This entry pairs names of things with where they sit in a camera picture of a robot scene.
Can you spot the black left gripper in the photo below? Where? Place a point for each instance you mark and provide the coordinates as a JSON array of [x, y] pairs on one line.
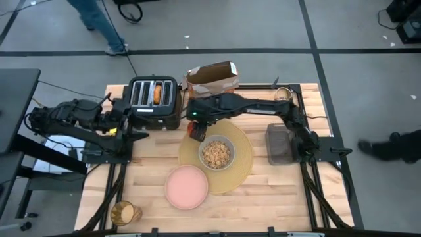
[[118, 116]]

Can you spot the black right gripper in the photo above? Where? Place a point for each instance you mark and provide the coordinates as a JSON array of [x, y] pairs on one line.
[[202, 110]]

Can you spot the grey ceramic bowl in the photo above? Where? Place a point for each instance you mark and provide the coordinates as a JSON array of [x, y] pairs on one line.
[[201, 161]]

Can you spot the orange cereal box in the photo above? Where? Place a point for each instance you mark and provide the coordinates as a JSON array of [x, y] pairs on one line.
[[210, 79]]

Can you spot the pink round plate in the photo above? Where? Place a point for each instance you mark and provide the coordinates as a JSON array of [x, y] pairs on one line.
[[185, 187]]

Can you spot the amber ribbed drinking glass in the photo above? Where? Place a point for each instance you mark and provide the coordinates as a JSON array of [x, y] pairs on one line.
[[123, 214]]

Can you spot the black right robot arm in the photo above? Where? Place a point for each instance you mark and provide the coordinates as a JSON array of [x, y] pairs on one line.
[[256, 105]]

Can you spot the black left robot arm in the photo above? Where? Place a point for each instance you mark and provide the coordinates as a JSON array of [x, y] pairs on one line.
[[65, 115]]

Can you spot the cereal rings heap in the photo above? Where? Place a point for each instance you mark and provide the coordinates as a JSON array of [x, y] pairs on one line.
[[216, 154]]

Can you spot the black four-slot toaster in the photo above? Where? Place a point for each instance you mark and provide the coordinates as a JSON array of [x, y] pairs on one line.
[[154, 113]]

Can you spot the round woven yellow placemat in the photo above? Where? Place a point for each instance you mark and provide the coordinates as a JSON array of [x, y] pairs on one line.
[[243, 154]]

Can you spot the white flat sheet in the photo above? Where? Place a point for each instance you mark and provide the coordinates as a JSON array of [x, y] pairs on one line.
[[59, 145]]

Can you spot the grey transparent plastic tray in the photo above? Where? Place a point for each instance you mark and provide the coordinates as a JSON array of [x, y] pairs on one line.
[[279, 145]]

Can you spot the clear drinking glass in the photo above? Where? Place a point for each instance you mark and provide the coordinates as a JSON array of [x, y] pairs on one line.
[[283, 93]]

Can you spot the black table clamp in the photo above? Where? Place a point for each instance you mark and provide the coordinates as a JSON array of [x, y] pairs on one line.
[[154, 230], [271, 230]]

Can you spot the person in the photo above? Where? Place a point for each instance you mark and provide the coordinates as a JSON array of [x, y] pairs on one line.
[[394, 148], [98, 19]]

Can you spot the black desk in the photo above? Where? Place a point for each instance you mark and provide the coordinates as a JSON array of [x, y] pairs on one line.
[[16, 105]]

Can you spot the black caster wheel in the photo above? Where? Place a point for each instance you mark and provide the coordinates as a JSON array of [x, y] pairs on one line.
[[25, 226]]

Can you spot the black floor equipment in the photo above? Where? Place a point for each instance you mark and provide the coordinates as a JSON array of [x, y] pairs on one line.
[[409, 29]]

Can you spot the black aluminium extrusion frame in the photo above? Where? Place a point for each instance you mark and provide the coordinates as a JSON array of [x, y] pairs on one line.
[[260, 86]]

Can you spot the black angled bracket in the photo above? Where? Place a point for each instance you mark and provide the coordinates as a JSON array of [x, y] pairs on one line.
[[275, 83]]

